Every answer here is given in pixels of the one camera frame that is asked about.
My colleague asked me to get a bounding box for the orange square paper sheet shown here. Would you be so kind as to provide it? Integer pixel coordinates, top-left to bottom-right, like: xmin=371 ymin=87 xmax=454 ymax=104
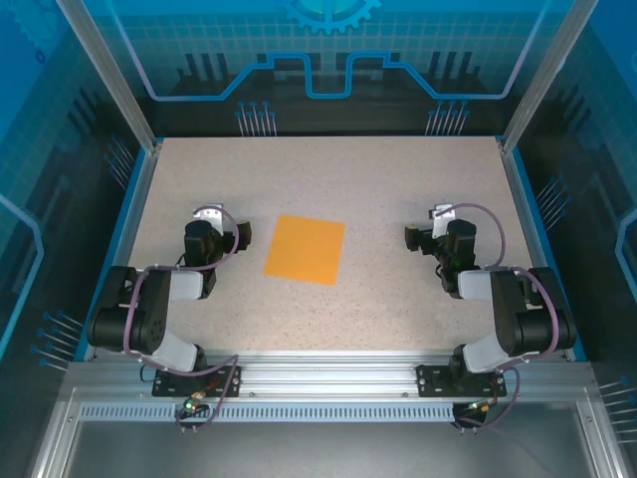
xmin=262 ymin=214 xmax=346 ymax=287

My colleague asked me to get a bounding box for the grey metal shelf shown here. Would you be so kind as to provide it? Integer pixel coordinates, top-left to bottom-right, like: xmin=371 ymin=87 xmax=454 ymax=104
xmin=29 ymin=385 xmax=628 ymax=478

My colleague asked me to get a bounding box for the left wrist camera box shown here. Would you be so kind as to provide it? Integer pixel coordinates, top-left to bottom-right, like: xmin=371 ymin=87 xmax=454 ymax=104
xmin=192 ymin=202 xmax=225 ymax=233

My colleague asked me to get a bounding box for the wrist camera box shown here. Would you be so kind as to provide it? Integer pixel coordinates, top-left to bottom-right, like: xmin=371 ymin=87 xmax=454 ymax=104
xmin=192 ymin=202 xmax=225 ymax=233
xmin=430 ymin=202 xmax=457 ymax=238

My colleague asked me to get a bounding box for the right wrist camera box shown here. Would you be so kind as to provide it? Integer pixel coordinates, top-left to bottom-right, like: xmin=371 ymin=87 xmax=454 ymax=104
xmin=430 ymin=202 xmax=457 ymax=238

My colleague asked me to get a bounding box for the aluminium side frame rail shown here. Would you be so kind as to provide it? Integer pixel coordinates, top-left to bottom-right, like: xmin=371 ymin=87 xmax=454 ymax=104
xmin=500 ymin=141 xmax=568 ymax=362
xmin=82 ymin=141 xmax=163 ymax=362

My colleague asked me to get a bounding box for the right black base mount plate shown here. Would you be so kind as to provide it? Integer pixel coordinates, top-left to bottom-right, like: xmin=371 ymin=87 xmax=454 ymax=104
xmin=415 ymin=363 xmax=509 ymax=399

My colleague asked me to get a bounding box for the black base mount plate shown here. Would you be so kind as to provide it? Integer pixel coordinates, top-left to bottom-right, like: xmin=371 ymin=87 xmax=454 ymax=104
xmin=151 ymin=365 xmax=243 ymax=399
xmin=415 ymin=363 xmax=509 ymax=399

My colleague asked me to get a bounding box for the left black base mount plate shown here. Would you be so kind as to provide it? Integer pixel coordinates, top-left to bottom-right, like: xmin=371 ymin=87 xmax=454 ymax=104
xmin=151 ymin=365 xmax=243 ymax=399

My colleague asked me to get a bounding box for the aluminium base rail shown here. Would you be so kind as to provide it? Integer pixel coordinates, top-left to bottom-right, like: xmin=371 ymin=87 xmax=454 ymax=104
xmin=67 ymin=351 xmax=593 ymax=399

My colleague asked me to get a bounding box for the left cable connector green light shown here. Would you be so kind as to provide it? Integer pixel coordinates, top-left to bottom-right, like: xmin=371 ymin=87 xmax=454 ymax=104
xmin=179 ymin=390 xmax=208 ymax=417

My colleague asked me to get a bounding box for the cable connector green light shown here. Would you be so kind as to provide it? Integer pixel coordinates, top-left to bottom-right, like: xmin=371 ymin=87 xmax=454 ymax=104
xmin=460 ymin=397 xmax=499 ymax=417
xmin=179 ymin=390 xmax=208 ymax=417

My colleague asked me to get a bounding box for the right cable connector green light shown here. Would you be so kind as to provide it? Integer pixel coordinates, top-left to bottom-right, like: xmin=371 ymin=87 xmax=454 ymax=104
xmin=460 ymin=397 xmax=499 ymax=417

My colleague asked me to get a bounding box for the slotted grey cable duct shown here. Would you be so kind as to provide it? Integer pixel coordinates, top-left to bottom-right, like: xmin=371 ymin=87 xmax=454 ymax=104
xmin=77 ymin=402 xmax=499 ymax=424

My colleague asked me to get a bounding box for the aluminium frame post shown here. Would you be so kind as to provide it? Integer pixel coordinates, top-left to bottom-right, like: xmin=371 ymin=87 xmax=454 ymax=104
xmin=54 ymin=0 xmax=163 ymax=153
xmin=500 ymin=0 xmax=598 ymax=153

